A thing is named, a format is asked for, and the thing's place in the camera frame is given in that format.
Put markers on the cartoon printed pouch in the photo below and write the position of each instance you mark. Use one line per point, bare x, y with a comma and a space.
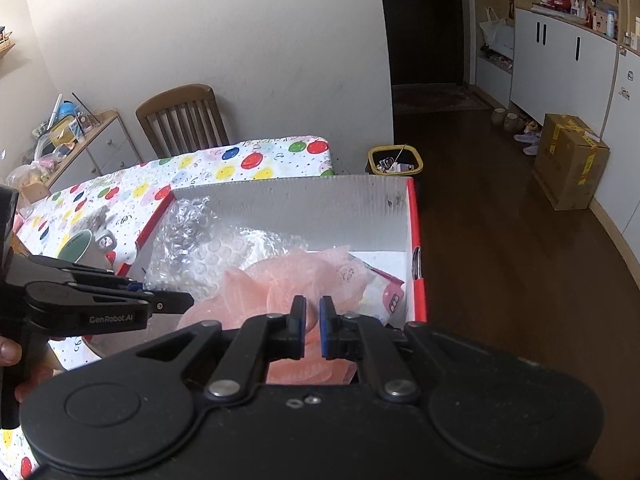
385, 300

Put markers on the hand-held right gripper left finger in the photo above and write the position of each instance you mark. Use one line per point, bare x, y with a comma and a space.
300, 320

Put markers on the red cardboard box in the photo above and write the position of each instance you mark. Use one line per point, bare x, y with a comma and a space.
300, 210

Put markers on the white lower cabinets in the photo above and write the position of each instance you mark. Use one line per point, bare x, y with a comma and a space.
555, 70

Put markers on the grey fluffy cloth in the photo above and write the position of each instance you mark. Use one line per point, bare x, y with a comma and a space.
95, 217

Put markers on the white low bench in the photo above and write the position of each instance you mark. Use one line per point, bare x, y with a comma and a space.
492, 75

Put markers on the brown wooden chair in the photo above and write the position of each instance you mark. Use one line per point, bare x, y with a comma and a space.
175, 100

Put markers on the yellow case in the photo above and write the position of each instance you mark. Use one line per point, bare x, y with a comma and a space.
62, 129

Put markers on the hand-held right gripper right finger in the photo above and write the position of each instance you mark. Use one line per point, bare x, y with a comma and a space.
326, 325

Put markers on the pale purple shoes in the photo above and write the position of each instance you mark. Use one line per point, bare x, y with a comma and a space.
529, 141

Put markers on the person's left hand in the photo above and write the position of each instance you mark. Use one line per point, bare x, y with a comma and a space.
32, 385

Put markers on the white paper bag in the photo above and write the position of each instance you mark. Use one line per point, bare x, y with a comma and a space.
497, 35

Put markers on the pale green mug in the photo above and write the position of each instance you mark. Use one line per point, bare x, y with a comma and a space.
80, 252

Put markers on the bag of plush items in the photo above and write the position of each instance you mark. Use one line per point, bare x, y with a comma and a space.
27, 175

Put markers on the wooden side cabinet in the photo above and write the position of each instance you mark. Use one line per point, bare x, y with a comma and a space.
110, 145

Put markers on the brown cardboard box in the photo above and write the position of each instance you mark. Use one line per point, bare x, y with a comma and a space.
565, 170

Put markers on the clear bubble wrap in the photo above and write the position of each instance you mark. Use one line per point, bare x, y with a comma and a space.
210, 260

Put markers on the dark door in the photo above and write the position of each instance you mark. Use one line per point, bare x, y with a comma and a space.
425, 35

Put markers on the balloon printed tablecloth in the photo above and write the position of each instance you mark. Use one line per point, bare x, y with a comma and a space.
225, 160

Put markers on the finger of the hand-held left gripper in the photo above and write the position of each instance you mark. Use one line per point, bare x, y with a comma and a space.
75, 270
170, 301

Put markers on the pink mesh net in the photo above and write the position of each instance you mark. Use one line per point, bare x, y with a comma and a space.
280, 280

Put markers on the beige slippers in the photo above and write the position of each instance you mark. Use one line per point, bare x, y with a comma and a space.
507, 120

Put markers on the yellow trash bin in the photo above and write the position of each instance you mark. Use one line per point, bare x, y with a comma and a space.
372, 160

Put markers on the brown doormat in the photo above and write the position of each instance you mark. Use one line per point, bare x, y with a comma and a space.
440, 99

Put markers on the wooden wall shelf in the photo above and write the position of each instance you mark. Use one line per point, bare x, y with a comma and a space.
6, 45

